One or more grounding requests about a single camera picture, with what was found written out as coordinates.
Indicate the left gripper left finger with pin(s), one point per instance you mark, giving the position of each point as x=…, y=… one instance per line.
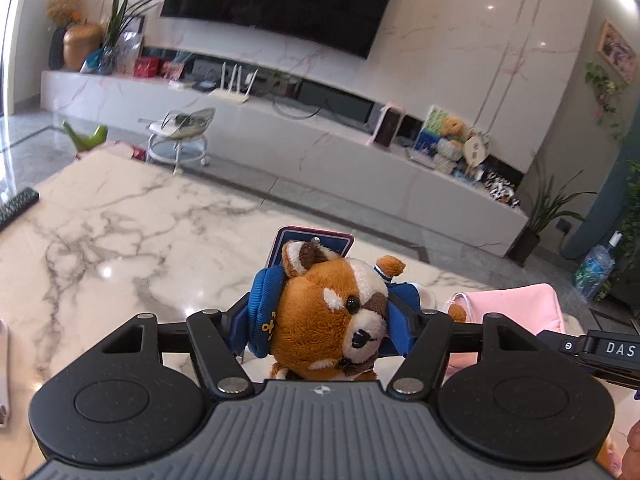
x=217, y=339

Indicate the white wifi router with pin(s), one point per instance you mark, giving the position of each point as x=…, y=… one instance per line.
x=234, y=86

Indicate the white round paper fan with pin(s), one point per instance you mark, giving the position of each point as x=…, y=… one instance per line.
x=476, y=148

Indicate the blue water jug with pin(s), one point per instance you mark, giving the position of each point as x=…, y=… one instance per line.
x=596, y=267

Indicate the black white toy figures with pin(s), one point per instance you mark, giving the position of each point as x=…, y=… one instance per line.
x=501, y=190

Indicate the black remote control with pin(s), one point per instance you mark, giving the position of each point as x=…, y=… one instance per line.
x=16, y=206

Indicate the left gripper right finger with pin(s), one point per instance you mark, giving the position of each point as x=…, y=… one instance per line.
x=423, y=339

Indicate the golden vase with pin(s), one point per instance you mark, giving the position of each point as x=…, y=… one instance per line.
x=79, y=41

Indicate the person right hand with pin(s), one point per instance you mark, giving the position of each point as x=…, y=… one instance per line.
x=630, y=466

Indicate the white marble tv console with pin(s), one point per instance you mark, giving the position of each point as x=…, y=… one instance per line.
x=314, y=152

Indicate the red panda plush keychain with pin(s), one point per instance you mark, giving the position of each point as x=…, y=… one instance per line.
x=324, y=316

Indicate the potted long-leaf plant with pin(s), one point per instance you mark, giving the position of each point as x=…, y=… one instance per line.
x=549, y=204

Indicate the framed wall picture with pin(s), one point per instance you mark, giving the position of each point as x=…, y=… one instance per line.
x=617, y=51

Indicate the brown teddy bear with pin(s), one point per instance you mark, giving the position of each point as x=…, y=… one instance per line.
x=455, y=131

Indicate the pink fabric pouch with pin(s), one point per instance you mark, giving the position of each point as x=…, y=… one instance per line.
x=534, y=307

